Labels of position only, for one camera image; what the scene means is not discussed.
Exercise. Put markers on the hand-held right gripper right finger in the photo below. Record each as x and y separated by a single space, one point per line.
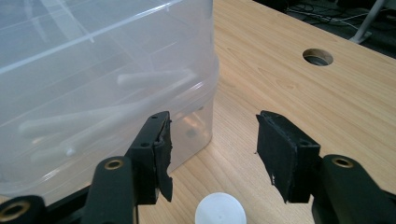
283 155

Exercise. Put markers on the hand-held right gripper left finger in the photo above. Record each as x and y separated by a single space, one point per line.
146 161

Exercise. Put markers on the small white-capped bottle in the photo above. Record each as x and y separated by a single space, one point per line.
219 210

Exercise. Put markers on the clear plastic storage box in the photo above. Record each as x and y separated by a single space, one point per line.
93 93

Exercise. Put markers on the white desk frame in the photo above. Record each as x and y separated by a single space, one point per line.
367 23

